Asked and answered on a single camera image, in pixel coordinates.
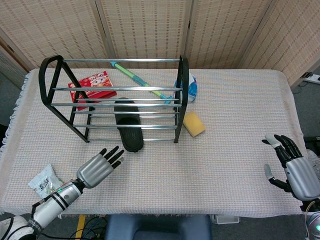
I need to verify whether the blue white plastic pack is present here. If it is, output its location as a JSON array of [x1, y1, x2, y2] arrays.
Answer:
[[174, 73, 199, 103]]

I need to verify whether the white plastic box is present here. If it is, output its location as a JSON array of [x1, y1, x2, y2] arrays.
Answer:
[[212, 214, 240, 225]]

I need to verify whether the black metal shoe rack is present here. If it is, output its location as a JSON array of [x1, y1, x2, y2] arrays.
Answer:
[[38, 55, 190, 144]]

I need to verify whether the blue padded seat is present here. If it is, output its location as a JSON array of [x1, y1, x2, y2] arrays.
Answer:
[[104, 214, 213, 240]]

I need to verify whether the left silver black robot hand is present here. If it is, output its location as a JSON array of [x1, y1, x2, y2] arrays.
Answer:
[[76, 146, 125, 189]]

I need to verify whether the yellow sponge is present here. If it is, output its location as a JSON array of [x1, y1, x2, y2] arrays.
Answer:
[[182, 111, 207, 138]]

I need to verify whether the black floor device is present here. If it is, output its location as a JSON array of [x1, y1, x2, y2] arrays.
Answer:
[[303, 136, 320, 148]]

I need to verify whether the red printed gift box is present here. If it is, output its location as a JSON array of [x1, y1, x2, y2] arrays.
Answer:
[[67, 70, 118, 112]]

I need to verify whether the white green snack bag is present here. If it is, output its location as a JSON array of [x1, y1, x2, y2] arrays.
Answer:
[[27, 164, 65, 200]]

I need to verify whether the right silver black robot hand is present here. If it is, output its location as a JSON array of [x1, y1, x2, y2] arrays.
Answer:
[[261, 133, 320, 202]]

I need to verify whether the floor cable bundle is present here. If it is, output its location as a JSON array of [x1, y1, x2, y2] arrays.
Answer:
[[39, 216, 108, 240]]

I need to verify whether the beige woven tablecloth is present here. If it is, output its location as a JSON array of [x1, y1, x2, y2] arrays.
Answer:
[[0, 67, 309, 218]]

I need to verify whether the white power strip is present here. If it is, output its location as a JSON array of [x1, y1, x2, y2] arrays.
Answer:
[[303, 71, 320, 85]]

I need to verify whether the green blue toy water pump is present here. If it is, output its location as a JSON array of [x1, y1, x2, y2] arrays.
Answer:
[[109, 60, 179, 105]]

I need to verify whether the black rubber slipper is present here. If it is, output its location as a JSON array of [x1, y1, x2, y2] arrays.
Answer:
[[113, 97, 145, 153]]

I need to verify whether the bamboo folding screen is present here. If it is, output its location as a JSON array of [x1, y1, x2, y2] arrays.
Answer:
[[0, 0, 320, 87]]

